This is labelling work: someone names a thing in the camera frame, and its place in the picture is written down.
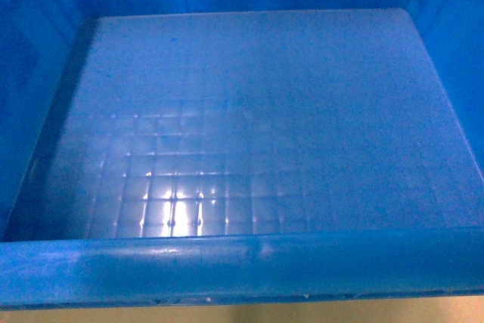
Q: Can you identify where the blue plastic crate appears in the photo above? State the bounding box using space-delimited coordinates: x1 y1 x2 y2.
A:
1 0 483 310

